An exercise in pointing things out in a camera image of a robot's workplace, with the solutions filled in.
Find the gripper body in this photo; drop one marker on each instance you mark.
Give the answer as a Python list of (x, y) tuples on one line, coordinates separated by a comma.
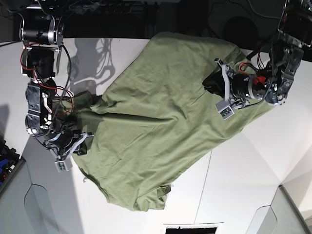
[(63, 144), (238, 87)]

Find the green t-shirt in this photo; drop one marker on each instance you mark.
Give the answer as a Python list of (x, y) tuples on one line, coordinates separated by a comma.
[(156, 120)]

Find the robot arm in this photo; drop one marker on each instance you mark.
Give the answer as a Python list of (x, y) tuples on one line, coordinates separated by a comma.
[(287, 47), (50, 106)]

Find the blue and black clutter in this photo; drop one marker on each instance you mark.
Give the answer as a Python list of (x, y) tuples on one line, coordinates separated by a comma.
[(8, 160)]

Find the black round stool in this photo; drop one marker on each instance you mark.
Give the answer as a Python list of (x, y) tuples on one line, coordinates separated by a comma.
[(241, 31)]

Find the left grey table partition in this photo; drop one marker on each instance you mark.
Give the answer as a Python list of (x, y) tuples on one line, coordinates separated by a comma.
[(25, 208)]

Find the grey table partition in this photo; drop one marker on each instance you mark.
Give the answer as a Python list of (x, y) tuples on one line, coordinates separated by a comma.
[(282, 216), (25, 208)]

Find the right grey table partition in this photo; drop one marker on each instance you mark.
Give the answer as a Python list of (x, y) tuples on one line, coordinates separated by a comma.
[(282, 216)]

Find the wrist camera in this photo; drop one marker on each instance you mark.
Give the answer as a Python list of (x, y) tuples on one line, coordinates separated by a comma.
[(224, 108), (63, 165)]

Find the table cable hatch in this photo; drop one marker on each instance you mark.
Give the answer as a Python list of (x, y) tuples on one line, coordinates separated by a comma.
[(197, 228)]

